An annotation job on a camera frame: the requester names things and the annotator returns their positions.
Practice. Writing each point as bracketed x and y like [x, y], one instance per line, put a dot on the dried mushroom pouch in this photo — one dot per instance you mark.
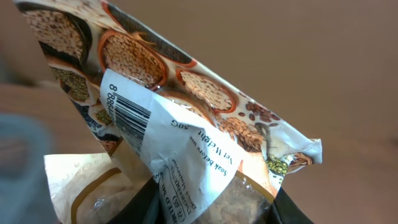
[217, 155]

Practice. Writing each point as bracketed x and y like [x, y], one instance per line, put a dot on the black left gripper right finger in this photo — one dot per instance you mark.
[284, 211]

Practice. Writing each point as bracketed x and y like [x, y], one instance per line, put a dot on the dark plastic mesh basket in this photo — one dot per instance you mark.
[25, 195]

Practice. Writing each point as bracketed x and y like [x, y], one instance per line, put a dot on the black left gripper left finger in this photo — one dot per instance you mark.
[144, 208]

